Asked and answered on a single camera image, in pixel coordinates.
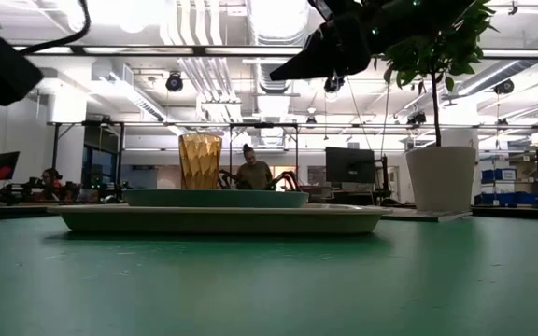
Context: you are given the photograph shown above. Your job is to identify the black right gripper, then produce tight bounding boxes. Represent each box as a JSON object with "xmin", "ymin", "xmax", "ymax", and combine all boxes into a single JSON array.
[{"xmin": 268, "ymin": 0, "xmax": 441, "ymax": 82}]

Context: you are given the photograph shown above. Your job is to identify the seated person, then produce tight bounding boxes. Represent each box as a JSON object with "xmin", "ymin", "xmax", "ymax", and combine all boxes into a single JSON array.
[{"xmin": 39, "ymin": 167, "xmax": 67, "ymax": 203}]

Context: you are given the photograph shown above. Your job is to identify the black ceiling camera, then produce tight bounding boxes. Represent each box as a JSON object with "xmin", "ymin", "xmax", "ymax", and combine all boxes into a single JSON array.
[
  {"xmin": 164, "ymin": 71, "xmax": 185, "ymax": 93},
  {"xmin": 405, "ymin": 111, "xmax": 428, "ymax": 127},
  {"xmin": 492, "ymin": 78, "xmax": 516, "ymax": 96},
  {"xmin": 323, "ymin": 76, "xmax": 346, "ymax": 94}
]

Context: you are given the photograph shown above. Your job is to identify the standing person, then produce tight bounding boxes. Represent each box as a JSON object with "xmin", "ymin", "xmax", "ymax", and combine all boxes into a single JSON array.
[{"xmin": 235, "ymin": 143, "xmax": 275, "ymax": 191}]

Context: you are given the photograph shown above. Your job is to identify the teal round plate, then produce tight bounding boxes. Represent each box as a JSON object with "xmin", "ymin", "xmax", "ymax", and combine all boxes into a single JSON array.
[{"xmin": 122, "ymin": 188, "xmax": 310, "ymax": 210}]

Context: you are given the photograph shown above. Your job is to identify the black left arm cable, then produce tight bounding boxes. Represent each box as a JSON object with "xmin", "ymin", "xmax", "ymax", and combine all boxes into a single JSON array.
[{"xmin": 16, "ymin": 0, "xmax": 92, "ymax": 55}]

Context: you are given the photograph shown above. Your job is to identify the green leafy small tree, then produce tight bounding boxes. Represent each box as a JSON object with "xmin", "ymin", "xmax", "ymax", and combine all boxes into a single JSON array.
[{"xmin": 374, "ymin": 0, "xmax": 499, "ymax": 148}]

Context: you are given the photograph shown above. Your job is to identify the beige rectangular tray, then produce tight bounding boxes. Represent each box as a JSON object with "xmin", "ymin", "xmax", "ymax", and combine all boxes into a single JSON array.
[{"xmin": 47, "ymin": 203, "xmax": 394, "ymax": 236}]

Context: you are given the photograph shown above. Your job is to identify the blue storage bins with labels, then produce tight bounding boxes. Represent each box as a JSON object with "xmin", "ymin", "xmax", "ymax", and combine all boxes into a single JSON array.
[{"xmin": 480, "ymin": 168, "xmax": 518, "ymax": 184}]

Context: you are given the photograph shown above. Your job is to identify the white round plant pot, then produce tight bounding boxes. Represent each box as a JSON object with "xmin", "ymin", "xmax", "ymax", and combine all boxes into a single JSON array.
[{"xmin": 404, "ymin": 146, "xmax": 478, "ymax": 214}]

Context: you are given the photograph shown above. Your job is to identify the black metal frame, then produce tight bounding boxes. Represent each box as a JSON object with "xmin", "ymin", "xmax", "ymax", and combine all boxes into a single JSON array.
[{"xmin": 228, "ymin": 121, "xmax": 300, "ymax": 190}]

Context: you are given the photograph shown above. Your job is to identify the black monitor on arm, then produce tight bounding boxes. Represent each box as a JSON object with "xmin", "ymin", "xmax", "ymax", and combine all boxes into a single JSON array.
[{"xmin": 0, "ymin": 150, "xmax": 21, "ymax": 175}]

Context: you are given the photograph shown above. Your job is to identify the amber faceted plastic cup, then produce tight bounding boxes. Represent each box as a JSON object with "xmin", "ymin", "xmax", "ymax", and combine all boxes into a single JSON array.
[{"xmin": 177, "ymin": 133, "xmax": 224, "ymax": 190}]

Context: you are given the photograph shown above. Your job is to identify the flat board under pot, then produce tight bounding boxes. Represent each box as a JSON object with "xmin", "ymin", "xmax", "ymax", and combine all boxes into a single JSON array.
[{"xmin": 382, "ymin": 207, "xmax": 474, "ymax": 223}]

